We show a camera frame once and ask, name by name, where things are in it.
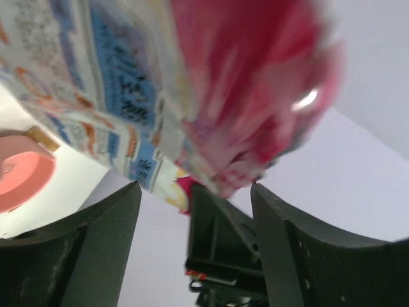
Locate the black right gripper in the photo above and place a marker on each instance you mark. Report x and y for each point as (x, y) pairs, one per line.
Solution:
(223, 260)

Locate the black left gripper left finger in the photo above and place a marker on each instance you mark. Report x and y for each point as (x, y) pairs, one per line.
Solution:
(77, 261)

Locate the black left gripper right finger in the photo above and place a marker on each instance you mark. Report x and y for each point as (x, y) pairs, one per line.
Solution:
(308, 262)

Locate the pet food bag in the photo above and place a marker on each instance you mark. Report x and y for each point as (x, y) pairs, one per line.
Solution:
(169, 93)

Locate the pink left pet bowl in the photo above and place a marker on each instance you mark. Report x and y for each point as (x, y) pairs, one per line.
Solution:
(26, 167)

